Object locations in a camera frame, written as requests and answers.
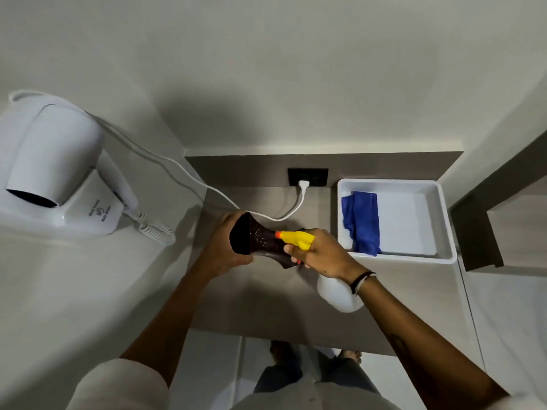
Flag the grey-brown wooden shelf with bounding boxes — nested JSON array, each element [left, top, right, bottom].
[[450, 131, 547, 272]]

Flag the person's right hand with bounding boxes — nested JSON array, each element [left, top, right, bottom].
[[283, 228, 369, 292]]

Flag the blue jeans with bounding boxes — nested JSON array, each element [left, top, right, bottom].
[[254, 358, 382, 396]]

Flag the person's left forearm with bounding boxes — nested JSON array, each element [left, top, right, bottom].
[[119, 261, 224, 382]]

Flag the person's left foot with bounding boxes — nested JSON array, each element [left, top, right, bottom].
[[270, 341, 301, 368]]

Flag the blue cloth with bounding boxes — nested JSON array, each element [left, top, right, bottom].
[[340, 191, 383, 257]]

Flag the white hair dryer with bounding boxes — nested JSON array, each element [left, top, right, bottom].
[[4, 92, 140, 210]]

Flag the person's left hand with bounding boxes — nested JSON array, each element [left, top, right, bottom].
[[197, 210, 254, 280]]

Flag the person's right forearm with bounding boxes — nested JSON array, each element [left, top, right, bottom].
[[358, 275, 510, 410]]

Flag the white coiled cord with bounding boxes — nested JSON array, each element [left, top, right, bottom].
[[123, 208, 177, 246]]

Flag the black wall socket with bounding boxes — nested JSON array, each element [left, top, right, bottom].
[[287, 167, 330, 187]]

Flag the dark brown glass vase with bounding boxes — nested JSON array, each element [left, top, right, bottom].
[[229, 212, 307, 269]]

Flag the white power cable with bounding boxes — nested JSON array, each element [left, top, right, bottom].
[[9, 90, 307, 222]]

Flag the white rectangular tray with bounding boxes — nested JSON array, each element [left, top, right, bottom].
[[337, 178, 458, 265]]

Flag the white shirt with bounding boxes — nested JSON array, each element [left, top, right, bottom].
[[65, 358, 547, 410]]

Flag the white spray bottle yellow nozzle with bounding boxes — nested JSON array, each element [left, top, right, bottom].
[[275, 230, 365, 314]]

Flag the black wristband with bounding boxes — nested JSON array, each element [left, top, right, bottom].
[[350, 271, 378, 296]]

